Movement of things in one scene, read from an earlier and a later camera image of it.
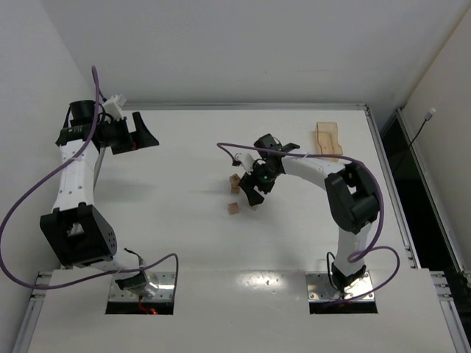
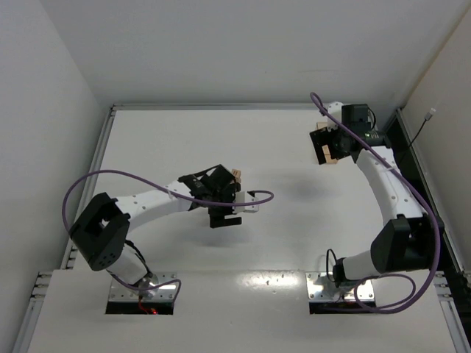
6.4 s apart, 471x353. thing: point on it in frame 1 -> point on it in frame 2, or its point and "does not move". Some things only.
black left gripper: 129,133 -> 224,221
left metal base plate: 165,282 does not move
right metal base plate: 320,287 does not move
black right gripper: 249,182 -> 320,143
